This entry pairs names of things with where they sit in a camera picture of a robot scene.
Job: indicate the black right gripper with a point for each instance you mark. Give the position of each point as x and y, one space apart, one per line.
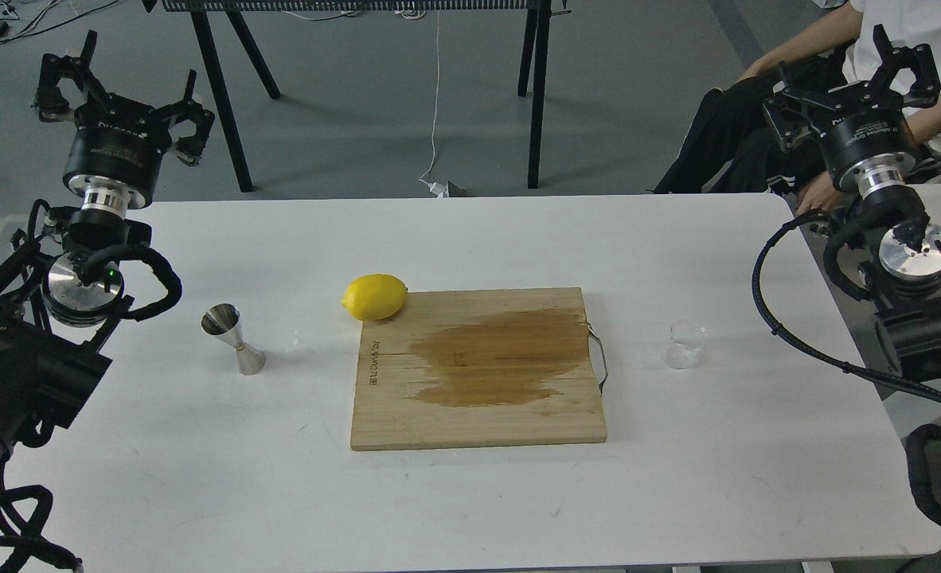
866 131

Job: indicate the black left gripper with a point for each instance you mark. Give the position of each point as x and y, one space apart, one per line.
114 155

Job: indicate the steel double jigger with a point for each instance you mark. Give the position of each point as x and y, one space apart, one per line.
223 321

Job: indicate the clear glass measuring cup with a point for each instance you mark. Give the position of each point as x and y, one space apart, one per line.
686 343

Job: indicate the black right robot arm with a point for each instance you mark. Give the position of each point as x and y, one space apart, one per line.
885 248

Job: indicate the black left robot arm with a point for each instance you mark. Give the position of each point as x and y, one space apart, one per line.
75 273

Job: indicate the yellow lemon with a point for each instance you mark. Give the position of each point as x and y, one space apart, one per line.
371 298

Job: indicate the wooden cutting board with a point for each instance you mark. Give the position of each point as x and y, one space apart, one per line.
478 368

